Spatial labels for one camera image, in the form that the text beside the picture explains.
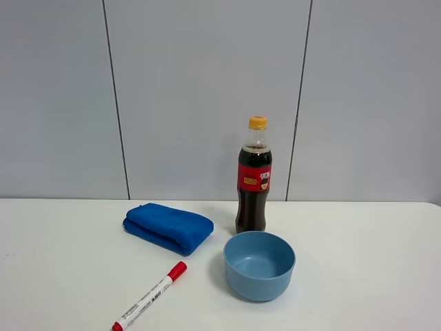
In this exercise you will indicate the red white marker pen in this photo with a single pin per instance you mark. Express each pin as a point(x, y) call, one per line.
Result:
point(130, 316)

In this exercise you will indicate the blue plastic bowl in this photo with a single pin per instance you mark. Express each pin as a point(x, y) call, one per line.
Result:
point(258, 265)

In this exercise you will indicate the cola bottle yellow cap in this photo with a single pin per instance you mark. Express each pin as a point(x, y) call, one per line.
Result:
point(254, 176)

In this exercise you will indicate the folded blue towel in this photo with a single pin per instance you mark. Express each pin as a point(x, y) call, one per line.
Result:
point(176, 230)

